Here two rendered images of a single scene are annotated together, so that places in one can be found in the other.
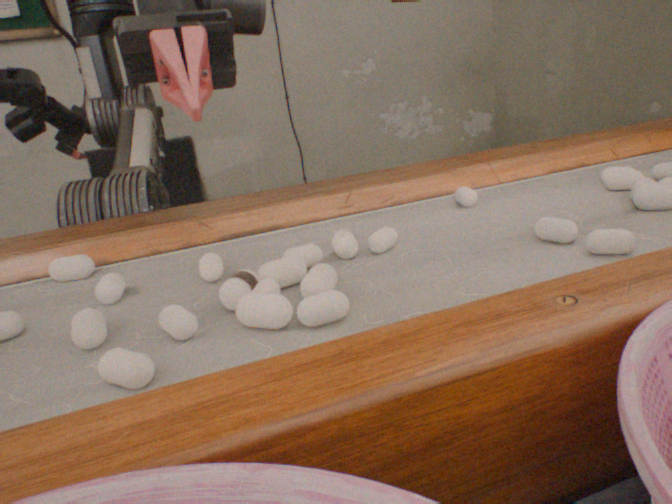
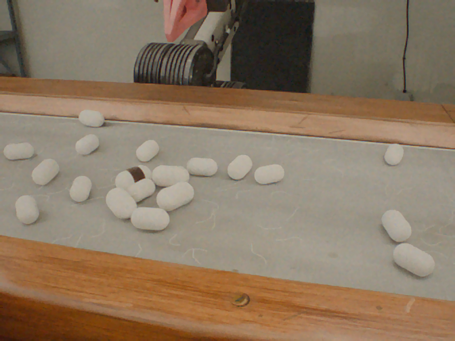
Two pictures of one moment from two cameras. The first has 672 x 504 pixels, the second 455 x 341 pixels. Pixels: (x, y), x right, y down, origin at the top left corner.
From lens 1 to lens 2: 0.21 m
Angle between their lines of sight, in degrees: 29
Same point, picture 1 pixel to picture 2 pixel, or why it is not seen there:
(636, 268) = (336, 301)
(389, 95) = not seen: outside the picture
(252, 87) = not seen: outside the picture
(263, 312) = (112, 206)
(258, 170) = (363, 42)
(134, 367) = (22, 212)
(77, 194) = (149, 54)
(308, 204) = (268, 116)
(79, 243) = (107, 101)
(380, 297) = (204, 224)
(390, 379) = (70, 294)
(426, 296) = (229, 239)
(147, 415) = not seen: outside the picture
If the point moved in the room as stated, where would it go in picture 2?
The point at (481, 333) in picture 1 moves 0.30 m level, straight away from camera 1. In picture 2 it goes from (154, 293) to (391, 153)
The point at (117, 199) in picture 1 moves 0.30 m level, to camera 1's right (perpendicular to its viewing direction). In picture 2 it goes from (171, 64) to (329, 86)
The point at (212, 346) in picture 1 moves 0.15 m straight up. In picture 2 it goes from (84, 213) to (55, 44)
